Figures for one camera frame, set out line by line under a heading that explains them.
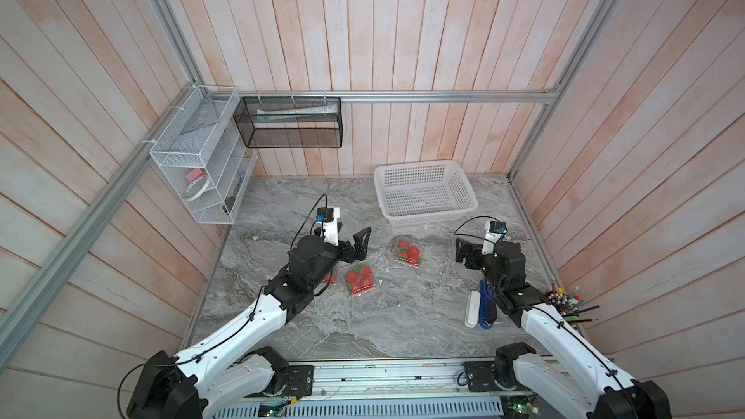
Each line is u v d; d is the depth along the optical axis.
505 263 0.60
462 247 0.75
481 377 0.73
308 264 0.56
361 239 0.66
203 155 0.69
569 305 0.75
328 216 0.62
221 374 0.44
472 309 0.82
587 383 0.44
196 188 0.80
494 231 0.70
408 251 0.96
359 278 0.91
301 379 0.73
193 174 0.82
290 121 0.89
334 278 0.90
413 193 1.14
